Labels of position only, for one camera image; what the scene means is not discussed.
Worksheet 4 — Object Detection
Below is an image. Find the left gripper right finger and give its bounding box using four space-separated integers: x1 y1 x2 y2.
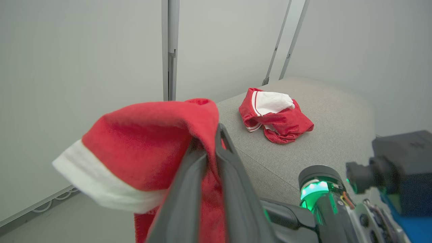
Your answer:
215 123 281 243

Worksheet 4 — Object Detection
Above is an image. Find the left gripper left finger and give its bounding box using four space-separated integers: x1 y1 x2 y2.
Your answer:
145 143 208 243

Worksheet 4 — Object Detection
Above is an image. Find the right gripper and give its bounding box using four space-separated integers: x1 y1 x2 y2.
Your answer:
260 165 411 243

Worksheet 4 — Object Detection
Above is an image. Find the red garment with white cuff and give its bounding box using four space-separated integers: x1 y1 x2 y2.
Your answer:
52 98 227 243

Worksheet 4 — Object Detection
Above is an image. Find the red garment with striped trim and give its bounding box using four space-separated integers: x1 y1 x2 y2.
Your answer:
238 87 315 145

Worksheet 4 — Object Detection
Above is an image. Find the grey fabric sofa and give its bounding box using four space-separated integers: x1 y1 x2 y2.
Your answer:
216 77 382 207

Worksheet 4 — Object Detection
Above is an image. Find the large white partition panel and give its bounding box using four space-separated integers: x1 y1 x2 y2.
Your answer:
0 0 169 227

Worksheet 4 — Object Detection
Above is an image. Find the coiled white cable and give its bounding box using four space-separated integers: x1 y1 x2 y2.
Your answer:
32 188 80 213

